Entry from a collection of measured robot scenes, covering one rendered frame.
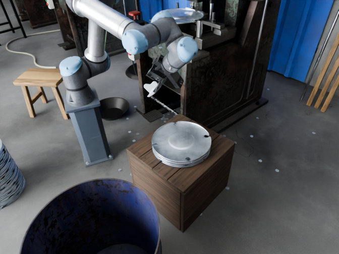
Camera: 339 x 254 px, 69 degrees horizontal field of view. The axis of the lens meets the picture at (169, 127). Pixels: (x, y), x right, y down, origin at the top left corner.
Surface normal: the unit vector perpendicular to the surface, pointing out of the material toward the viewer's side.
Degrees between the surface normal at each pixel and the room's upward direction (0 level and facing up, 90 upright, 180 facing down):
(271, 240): 0
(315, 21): 90
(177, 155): 0
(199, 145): 0
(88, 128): 90
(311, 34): 90
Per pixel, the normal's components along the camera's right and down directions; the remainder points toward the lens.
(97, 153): 0.42, 0.57
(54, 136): -0.03, -0.77
